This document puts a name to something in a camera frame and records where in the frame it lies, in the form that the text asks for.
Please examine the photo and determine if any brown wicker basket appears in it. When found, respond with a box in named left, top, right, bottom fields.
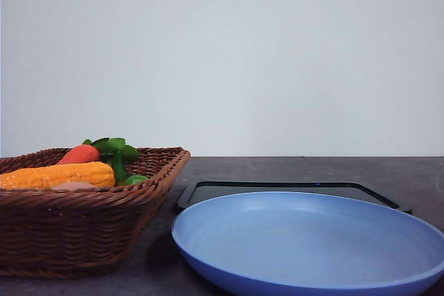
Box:
left=0, top=147, right=190, bottom=279

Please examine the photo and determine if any green toy leafy vegetable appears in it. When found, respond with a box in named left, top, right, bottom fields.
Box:
left=83, top=137, right=140, bottom=186

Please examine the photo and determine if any orange toy carrot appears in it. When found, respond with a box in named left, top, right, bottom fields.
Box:
left=58, top=144, right=101, bottom=164

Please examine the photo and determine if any yellow toy corn cob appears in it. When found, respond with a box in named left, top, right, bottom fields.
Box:
left=0, top=162, right=116, bottom=189

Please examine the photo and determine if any blue round plate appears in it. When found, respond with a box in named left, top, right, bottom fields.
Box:
left=171, top=191, right=444, bottom=296

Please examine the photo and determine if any green toy pepper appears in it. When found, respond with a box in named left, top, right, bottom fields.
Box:
left=123, top=175, right=150, bottom=185

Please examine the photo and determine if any brown egg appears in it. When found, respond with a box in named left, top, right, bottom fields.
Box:
left=52, top=182, right=96, bottom=191

